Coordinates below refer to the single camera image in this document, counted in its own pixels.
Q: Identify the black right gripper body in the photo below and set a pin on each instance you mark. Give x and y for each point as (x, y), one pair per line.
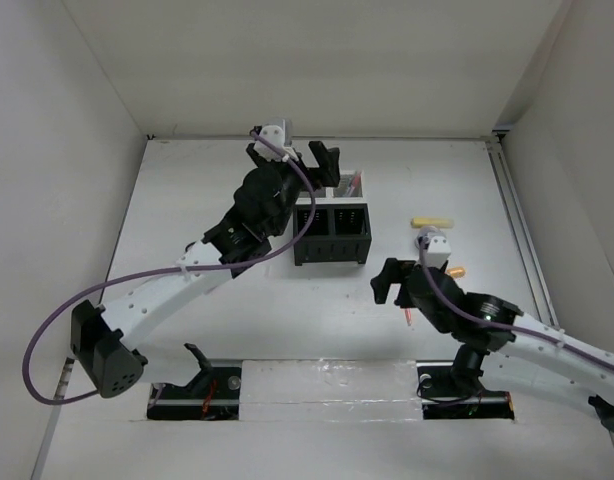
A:
(405, 299)

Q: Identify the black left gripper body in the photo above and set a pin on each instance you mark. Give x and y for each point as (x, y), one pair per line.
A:
(291, 182)

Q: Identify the clear jar of paperclips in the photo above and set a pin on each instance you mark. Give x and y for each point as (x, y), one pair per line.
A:
(424, 235)

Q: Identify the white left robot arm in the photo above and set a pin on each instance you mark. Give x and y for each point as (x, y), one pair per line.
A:
(105, 338)

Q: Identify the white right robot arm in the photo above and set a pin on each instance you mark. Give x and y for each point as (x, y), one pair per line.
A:
(501, 348)

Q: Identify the white slotted organizer box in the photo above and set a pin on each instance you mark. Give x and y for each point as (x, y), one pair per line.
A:
(330, 195)

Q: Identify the orange capped clear marker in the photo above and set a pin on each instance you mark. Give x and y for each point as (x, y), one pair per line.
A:
(457, 272)

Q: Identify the yellow highlighter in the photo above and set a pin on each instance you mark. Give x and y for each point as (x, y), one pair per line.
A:
(442, 223)

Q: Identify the black slotted organizer box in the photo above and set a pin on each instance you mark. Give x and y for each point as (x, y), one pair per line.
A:
(337, 233)

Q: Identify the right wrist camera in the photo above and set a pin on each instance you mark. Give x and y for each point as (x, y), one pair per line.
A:
(434, 251)

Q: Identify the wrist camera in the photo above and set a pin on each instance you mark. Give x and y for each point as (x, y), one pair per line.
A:
(274, 140)
(434, 251)

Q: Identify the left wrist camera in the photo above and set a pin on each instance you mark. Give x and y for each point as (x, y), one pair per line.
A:
(274, 140)

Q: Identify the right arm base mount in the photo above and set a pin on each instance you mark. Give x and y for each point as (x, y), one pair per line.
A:
(452, 390)

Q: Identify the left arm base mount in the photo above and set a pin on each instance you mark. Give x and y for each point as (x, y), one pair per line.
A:
(212, 394)

